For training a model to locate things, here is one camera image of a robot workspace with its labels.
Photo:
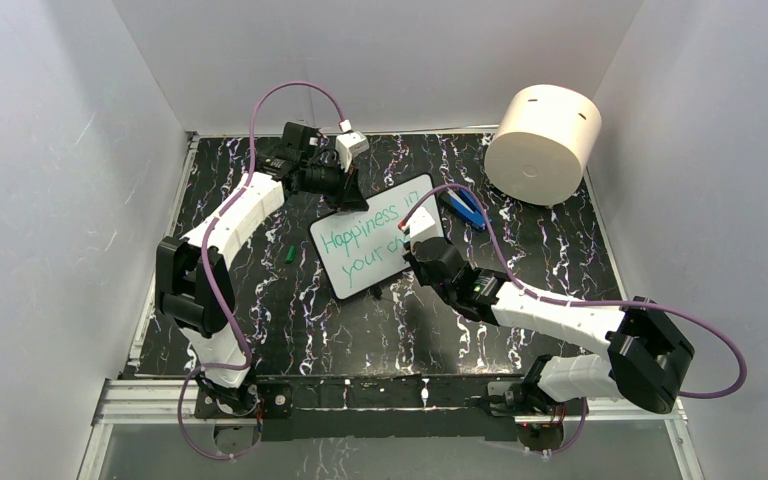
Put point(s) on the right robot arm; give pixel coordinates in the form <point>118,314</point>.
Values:
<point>634,353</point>

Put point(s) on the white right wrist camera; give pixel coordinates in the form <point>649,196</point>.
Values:
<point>419,227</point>

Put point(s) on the white whiteboard black frame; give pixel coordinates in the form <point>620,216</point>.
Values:
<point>362,249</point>

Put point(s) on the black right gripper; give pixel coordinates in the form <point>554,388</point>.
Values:
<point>409,256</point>

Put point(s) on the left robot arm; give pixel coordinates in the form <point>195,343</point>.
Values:
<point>193,288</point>

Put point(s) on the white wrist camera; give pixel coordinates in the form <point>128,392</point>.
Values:
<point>349,144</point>
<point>419,227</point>

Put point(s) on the cream cylindrical container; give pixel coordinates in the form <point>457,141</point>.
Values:
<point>541,148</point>

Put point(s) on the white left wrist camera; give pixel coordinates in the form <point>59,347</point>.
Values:
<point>349,144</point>

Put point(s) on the aluminium frame rail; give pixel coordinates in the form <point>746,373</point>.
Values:
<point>380,427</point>

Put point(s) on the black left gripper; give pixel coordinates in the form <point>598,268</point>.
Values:
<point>352,199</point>

